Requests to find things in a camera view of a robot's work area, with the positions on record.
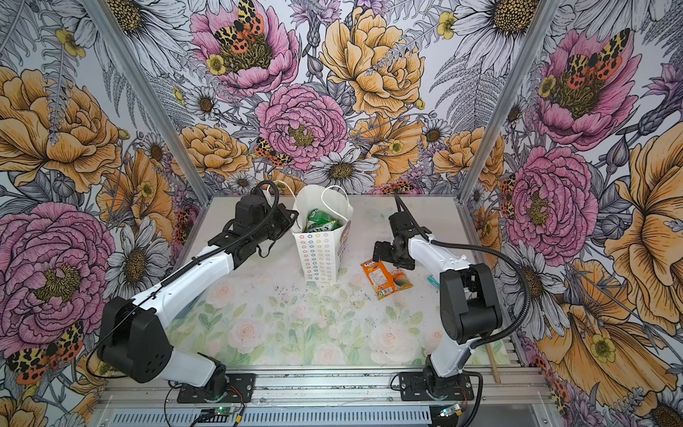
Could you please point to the left aluminium corner post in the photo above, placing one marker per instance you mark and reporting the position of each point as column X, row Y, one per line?
column 105, row 22

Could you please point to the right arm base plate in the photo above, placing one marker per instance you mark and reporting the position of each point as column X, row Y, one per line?
column 421, row 385

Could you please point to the orange snack bag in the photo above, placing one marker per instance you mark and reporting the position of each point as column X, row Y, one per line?
column 384, row 280

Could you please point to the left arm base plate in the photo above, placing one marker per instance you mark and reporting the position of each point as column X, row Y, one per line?
column 231, row 388

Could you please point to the right aluminium corner post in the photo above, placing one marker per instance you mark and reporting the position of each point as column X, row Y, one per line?
column 538, row 30

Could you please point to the green Fox's candy bag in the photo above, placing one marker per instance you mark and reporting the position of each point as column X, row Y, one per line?
column 321, row 221

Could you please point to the aluminium front rail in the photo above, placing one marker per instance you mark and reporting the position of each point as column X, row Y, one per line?
column 340, row 397

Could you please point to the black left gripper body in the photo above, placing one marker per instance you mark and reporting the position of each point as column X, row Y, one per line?
column 275, row 228

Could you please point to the small green circuit board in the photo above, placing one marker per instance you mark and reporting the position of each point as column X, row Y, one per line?
column 220, row 416

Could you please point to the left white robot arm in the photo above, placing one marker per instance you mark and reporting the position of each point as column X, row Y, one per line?
column 133, row 331

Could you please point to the aluminium corner post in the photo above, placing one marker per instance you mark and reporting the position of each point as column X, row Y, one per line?
column 538, row 30
column 105, row 22

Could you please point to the white printed paper bag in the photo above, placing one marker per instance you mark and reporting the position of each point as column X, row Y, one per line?
column 321, row 253

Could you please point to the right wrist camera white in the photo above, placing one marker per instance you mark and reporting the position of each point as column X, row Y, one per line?
column 403, row 222

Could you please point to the teal snack bag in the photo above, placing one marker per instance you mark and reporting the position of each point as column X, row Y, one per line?
column 433, row 280

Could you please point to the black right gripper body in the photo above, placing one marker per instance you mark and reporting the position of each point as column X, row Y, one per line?
column 390, row 253

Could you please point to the wooden stick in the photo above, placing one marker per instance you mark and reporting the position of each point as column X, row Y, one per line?
column 493, row 364

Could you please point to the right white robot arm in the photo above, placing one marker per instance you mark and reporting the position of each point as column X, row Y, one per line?
column 469, row 308

